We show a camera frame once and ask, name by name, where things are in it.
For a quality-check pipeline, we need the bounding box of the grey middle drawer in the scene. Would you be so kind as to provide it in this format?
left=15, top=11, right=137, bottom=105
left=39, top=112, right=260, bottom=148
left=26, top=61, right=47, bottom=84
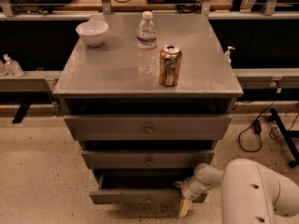
left=81, top=150, right=214, bottom=169

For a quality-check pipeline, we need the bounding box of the grey drawer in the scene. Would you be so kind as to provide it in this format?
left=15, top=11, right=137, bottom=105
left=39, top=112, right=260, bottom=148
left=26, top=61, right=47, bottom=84
left=64, top=114, right=232, bottom=141
left=90, top=168, right=193, bottom=204
left=81, top=150, right=214, bottom=169

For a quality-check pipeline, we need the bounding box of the grey drawer cabinet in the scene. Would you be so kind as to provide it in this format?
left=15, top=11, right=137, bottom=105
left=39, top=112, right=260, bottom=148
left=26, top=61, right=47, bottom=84
left=51, top=12, right=244, bottom=185

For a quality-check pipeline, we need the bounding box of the black floor cable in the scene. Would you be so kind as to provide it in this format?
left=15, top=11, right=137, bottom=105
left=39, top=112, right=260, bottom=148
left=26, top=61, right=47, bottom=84
left=237, top=79, right=299, bottom=153

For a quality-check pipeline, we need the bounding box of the grey metal rail frame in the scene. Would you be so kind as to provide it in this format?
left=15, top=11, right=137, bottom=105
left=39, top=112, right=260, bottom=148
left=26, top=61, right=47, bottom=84
left=0, top=0, right=299, bottom=93

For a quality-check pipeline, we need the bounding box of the orange soda can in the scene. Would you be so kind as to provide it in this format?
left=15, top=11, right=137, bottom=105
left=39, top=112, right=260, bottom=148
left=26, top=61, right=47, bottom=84
left=159, top=45, right=182, bottom=87

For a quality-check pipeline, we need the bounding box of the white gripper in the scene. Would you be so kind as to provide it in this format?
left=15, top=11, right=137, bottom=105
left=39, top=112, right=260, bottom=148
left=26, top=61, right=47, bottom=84
left=173, top=176, right=206, bottom=217

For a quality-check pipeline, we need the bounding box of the white bowl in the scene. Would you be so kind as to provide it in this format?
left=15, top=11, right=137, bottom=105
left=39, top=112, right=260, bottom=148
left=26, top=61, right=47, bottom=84
left=76, top=21, right=108, bottom=47

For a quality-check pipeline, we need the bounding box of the small white pump bottle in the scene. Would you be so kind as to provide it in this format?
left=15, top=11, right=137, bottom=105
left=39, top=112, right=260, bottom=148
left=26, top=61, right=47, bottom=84
left=224, top=46, right=235, bottom=63

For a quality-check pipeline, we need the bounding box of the clear sanitizer pump bottle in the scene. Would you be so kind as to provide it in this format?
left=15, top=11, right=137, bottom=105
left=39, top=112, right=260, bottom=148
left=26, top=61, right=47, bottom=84
left=3, top=54, right=23, bottom=77

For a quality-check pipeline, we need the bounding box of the clear plastic water bottle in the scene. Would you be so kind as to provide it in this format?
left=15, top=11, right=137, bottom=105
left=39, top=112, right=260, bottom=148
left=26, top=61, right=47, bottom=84
left=136, top=11, right=157, bottom=76

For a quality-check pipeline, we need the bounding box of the black stand leg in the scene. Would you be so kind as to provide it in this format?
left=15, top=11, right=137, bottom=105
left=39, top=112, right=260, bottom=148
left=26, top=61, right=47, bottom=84
left=270, top=108, right=299, bottom=168

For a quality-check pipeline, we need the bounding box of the grey bottom drawer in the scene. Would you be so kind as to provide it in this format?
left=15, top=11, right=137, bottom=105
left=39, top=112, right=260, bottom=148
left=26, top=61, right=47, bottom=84
left=90, top=168, right=193, bottom=204

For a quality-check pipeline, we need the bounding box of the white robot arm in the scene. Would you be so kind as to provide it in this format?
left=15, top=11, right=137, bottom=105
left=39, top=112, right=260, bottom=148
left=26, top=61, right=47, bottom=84
left=174, top=159, right=299, bottom=224

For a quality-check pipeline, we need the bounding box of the grey top drawer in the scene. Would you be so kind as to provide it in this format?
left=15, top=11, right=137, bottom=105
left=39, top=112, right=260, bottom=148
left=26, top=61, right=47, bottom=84
left=64, top=114, right=232, bottom=141

